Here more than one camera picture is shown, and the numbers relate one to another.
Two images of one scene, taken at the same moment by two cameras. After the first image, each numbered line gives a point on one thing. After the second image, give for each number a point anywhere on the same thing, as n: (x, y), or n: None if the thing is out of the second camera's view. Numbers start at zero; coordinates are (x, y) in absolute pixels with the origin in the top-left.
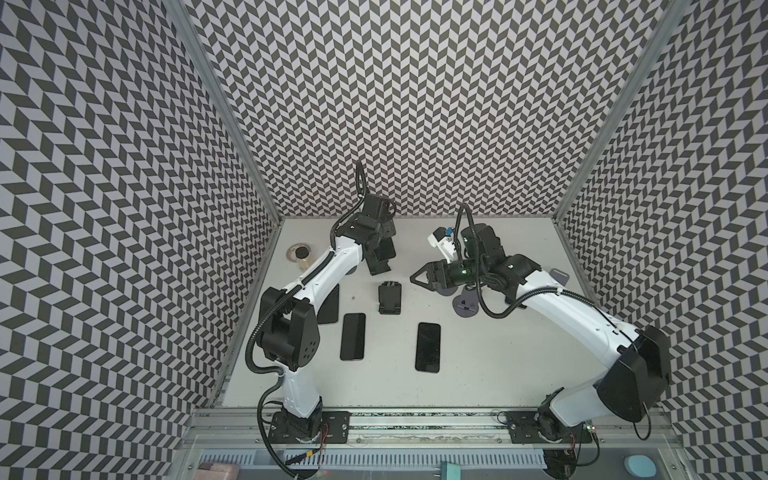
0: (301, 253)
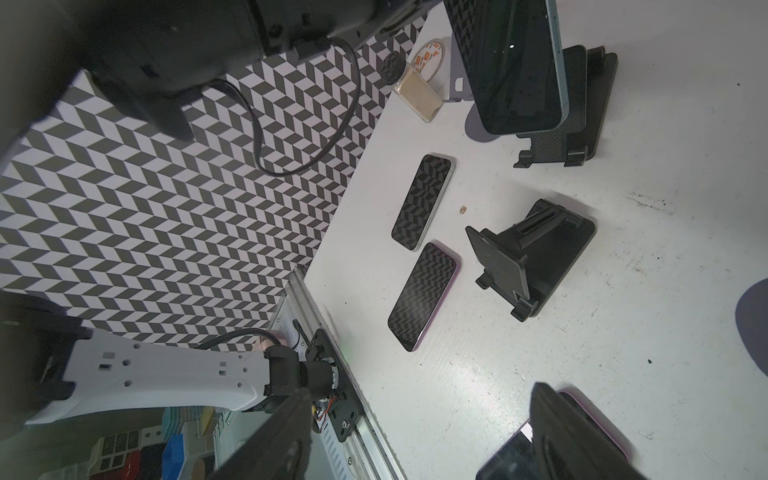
0: (397, 73)
